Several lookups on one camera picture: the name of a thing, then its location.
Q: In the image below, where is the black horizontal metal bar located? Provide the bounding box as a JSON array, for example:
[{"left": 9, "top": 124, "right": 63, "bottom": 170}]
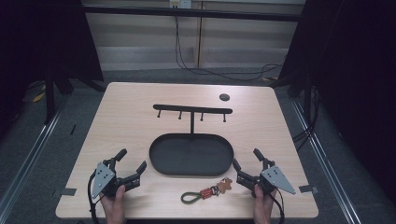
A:
[{"left": 82, "top": 4, "right": 301, "bottom": 22}]

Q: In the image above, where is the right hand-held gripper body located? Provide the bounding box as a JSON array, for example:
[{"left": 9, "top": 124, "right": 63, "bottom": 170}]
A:
[{"left": 236, "top": 160, "right": 297, "bottom": 198}]

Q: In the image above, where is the yellow floor object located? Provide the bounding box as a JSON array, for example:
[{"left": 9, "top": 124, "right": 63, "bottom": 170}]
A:
[{"left": 32, "top": 84, "right": 47, "bottom": 104}]

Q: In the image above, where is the person's left hand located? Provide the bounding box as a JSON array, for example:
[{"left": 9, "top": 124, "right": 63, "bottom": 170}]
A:
[{"left": 99, "top": 185, "right": 127, "bottom": 224}]

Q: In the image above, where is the person's right hand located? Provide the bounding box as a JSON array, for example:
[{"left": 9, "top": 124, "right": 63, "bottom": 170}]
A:
[{"left": 253, "top": 183, "right": 277, "bottom": 224}]

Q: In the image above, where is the metal floor rail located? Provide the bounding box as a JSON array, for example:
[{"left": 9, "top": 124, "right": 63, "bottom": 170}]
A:
[
  {"left": 290, "top": 98, "right": 362, "bottom": 224},
  {"left": 0, "top": 102, "right": 68, "bottom": 216}
]

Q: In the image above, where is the keychain with green loop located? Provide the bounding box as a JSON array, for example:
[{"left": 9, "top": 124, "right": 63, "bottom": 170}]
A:
[{"left": 180, "top": 176, "right": 233, "bottom": 205}]

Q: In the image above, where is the hand-held gripper cable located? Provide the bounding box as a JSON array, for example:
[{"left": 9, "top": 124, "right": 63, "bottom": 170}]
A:
[
  {"left": 87, "top": 170, "right": 101, "bottom": 224},
  {"left": 272, "top": 188, "right": 286, "bottom": 224}
]

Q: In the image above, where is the white wall socket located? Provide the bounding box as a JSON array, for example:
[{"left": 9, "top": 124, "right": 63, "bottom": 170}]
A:
[{"left": 169, "top": 0, "right": 192, "bottom": 9}]

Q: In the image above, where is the black floor cable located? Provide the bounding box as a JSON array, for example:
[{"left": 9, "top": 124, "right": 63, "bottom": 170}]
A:
[{"left": 174, "top": 14, "right": 283, "bottom": 82}]

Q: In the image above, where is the black curtain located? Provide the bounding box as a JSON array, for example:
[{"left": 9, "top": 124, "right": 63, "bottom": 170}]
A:
[
  {"left": 0, "top": 0, "right": 105, "bottom": 132},
  {"left": 270, "top": 0, "right": 396, "bottom": 197}
]

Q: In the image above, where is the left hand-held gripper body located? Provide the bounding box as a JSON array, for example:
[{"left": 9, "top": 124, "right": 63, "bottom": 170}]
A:
[{"left": 92, "top": 159, "right": 141, "bottom": 200}]

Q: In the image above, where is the left hand-held gripper cable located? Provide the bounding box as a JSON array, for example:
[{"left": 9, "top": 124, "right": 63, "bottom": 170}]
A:
[{"left": 87, "top": 170, "right": 101, "bottom": 224}]

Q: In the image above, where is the right hand-held gripper cable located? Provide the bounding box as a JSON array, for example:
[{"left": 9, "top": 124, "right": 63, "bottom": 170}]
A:
[{"left": 272, "top": 188, "right": 286, "bottom": 224}]

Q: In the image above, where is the black metal stand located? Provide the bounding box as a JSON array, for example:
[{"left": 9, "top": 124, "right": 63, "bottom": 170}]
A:
[{"left": 44, "top": 66, "right": 75, "bottom": 125}]

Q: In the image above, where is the bundle of black cables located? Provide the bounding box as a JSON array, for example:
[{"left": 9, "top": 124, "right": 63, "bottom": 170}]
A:
[{"left": 291, "top": 85, "right": 322, "bottom": 152}]

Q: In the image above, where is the black key rack with tray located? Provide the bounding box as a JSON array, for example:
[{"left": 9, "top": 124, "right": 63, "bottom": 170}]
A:
[{"left": 148, "top": 104, "right": 235, "bottom": 177}]

